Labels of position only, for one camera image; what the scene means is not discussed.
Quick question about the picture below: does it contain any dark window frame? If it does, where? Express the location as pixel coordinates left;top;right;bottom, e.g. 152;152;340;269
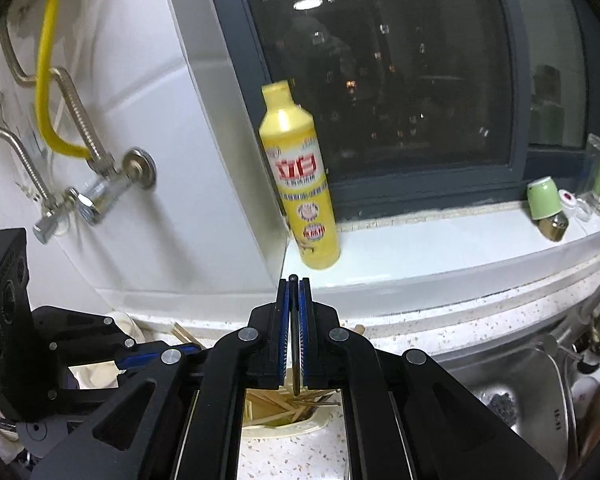
201;0;600;227

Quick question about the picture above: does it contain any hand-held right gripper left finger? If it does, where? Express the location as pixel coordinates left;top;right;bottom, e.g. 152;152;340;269
30;277;294;480

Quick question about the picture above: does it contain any metal angle valve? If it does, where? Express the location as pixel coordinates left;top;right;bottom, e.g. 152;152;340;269
32;186;82;246
81;147;157;227

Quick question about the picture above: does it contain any steel wool scrubber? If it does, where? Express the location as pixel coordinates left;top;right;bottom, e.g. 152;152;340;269
484;391;519;427

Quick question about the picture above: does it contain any stainless steel sink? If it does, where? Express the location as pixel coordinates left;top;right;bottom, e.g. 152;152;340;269
445;337;583;480

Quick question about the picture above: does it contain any cream plastic utensil holder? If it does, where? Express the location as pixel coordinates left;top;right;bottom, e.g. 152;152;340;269
240;387;332;438

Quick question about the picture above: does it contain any brown patterned item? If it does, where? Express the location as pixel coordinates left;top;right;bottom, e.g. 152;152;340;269
577;305;600;377

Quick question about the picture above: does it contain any yellow hose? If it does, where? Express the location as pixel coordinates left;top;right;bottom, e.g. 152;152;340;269
33;0;94;159

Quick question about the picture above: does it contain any bundle of wooden chopsticks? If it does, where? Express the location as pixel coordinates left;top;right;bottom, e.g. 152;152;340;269
246;391;344;420

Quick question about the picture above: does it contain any clear drinking glass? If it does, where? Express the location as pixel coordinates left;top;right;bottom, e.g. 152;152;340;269
574;133;600;222

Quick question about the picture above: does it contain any yellow dish soap bottle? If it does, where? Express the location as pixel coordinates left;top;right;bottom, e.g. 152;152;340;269
258;80;341;272

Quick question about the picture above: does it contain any green cup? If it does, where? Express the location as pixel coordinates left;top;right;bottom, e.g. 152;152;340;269
525;175;564;221

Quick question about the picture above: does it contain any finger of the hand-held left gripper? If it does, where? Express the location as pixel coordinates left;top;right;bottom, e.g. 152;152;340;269
32;306;137;356
55;341;202;397

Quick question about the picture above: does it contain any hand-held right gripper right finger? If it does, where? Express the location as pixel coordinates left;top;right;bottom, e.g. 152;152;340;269
298;277;556;480

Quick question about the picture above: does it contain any corrugated metal hose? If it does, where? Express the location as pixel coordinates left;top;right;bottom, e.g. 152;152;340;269
0;44;57;207
0;10;108;171

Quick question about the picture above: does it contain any brown glass jar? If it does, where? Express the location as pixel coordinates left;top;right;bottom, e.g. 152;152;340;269
536;209;571;244

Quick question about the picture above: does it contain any metal faucet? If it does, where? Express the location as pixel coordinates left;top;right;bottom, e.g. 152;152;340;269
574;260;600;332

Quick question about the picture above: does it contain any white cloth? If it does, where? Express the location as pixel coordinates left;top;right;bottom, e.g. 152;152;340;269
69;311;142;392

